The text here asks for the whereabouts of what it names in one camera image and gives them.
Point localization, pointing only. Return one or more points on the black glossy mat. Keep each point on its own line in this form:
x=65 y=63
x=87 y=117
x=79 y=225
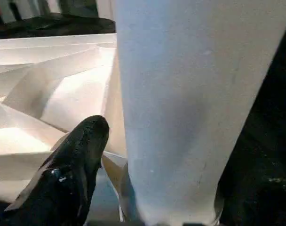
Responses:
x=51 y=26

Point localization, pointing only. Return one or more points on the white plastic table top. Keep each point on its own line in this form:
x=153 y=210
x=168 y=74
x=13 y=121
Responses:
x=51 y=82

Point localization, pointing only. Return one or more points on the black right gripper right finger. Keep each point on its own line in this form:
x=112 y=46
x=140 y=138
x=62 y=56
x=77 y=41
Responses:
x=258 y=188

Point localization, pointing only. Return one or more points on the white plastic table leg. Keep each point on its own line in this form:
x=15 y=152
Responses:
x=185 y=94

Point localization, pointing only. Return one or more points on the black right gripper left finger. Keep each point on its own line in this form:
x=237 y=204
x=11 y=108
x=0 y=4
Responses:
x=72 y=169

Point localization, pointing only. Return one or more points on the white glass-door cabinet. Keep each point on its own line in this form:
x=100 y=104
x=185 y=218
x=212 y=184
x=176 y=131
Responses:
x=20 y=9

